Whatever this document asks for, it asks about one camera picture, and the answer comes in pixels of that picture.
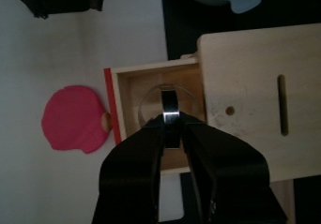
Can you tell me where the white mat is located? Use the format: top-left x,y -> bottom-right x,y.
0,0 -> 186,224

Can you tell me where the wooden drawer with red front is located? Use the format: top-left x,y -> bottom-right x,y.
101,57 -> 209,175

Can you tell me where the light wooden box with slot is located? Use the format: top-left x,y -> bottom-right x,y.
179,22 -> 321,224

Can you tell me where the flat pink dough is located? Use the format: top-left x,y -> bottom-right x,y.
40,84 -> 111,155

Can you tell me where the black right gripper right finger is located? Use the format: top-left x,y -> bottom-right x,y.
179,111 -> 290,224

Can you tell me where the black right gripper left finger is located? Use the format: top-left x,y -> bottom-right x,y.
91,113 -> 167,224

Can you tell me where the round metal dough cutter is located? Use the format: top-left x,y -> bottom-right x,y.
137,82 -> 200,149

